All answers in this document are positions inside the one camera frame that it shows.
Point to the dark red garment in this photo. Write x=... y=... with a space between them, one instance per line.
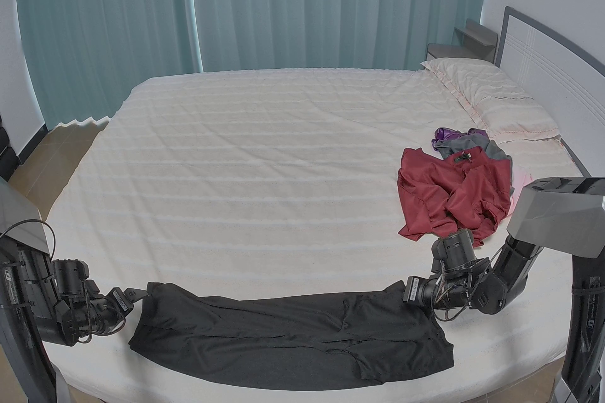
x=439 y=193

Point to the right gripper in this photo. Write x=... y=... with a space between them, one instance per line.
x=423 y=290

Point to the grey garment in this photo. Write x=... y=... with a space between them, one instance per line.
x=494 y=151

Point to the bed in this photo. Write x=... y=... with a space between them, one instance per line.
x=260 y=155

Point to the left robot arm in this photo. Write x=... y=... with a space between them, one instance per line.
x=23 y=297

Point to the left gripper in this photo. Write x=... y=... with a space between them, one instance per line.
x=118 y=301

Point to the grey bedside table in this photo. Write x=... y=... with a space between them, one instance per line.
x=449 y=50

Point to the purple garment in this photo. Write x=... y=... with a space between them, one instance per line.
x=442 y=136

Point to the pink garment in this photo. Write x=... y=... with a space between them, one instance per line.
x=522 y=184

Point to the cream pillow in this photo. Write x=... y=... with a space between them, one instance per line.
x=496 y=99

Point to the black padded sofa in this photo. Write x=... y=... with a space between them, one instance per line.
x=8 y=151

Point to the black T-shirt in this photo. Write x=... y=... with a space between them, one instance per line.
x=283 y=330

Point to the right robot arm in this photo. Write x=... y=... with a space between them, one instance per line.
x=557 y=217

